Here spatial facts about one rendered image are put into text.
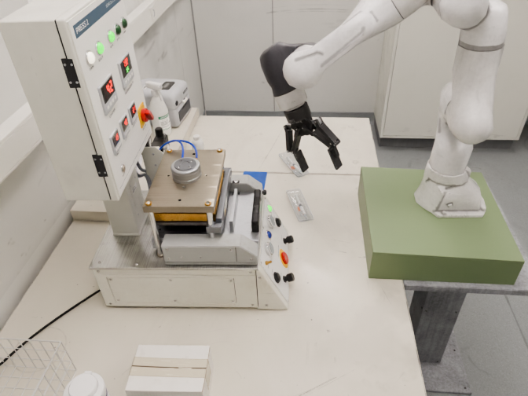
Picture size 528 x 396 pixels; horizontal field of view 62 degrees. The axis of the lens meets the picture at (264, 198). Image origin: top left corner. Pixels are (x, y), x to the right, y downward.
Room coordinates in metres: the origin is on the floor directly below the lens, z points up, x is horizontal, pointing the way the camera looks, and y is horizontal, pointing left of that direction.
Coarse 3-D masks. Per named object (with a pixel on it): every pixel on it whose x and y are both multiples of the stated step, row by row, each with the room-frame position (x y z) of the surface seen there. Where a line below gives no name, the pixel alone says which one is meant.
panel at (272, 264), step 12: (264, 204) 1.08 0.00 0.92; (264, 216) 1.03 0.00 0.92; (276, 216) 1.11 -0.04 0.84; (264, 228) 0.98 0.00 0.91; (276, 228) 1.06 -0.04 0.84; (264, 240) 0.93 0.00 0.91; (276, 240) 1.00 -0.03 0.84; (264, 252) 0.88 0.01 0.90; (276, 252) 0.95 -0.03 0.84; (264, 264) 0.84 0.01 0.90; (276, 264) 0.90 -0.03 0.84; (288, 288) 0.87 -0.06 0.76; (288, 300) 0.83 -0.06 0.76
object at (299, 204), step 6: (288, 192) 1.33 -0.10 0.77; (294, 192) 1.33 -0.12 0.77; (300, 192) 1.33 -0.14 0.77; (294, 198) 1.30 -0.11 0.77; (300, 198) 1.29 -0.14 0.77; (294, 204) 1.26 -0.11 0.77; (300, 204) 1.26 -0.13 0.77; (306, 204) 1.26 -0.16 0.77; (300, 210) 1.22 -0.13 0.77; (306, 210) 1.22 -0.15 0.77; (300, 216) 1.19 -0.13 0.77; (306, 216) 1.19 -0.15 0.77; (312, 216) 1.19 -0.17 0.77
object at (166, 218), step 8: (216, 208) 0.90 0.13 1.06; (160, 216) 0.89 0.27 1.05; (168, 216) 0.89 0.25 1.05; (176, 216) 0.88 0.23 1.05; (184, 216) 0.88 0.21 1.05; (192, 216) 0.88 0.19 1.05; (200, 216) 0.88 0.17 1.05; (160, 224) 0.89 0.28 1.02; (168, 224) 0.89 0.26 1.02; (176, 224) 0.88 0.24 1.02; (184, 224) 0.88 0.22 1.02; (192, 224) 0.88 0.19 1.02; (200, 224) 0.88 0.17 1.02
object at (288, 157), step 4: (284, 152) 1.62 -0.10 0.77; (288, 152) 1.62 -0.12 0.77; (284, 156) 1.59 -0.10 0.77; (288, 156) 1.59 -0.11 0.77; (292, 156) 1.59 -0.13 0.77; (284, 160) 1.56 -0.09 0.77; (288, 160) 1.56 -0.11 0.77; (292, 160) 1.55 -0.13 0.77; (288, 164) 1.53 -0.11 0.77; (292, 164) 1.52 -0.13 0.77; (296, 164) 1.52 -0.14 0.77; (292, 168) 1.50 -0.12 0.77; (296, 168) 1.49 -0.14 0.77; (300, 168) 1.49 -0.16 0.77; (296, 172) 1.47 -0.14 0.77; (300, 172) 1.46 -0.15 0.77; (304, 172) 1.46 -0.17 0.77; (308, 172) 1.46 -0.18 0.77
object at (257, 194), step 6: (258, 192) 1.03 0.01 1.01; (258, 198) 1.00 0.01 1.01; (258, 204) 0.97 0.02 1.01; (252, 210) 0.95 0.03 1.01; (258, 210) 0.95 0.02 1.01; (252, 216) 0.92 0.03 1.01; (258, 216) 0.92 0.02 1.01; (252, 222) 0.90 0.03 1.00; (258, 222) 0.91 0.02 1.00; (252, 228) 0.90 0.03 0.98; (258, 228) 0.90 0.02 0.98
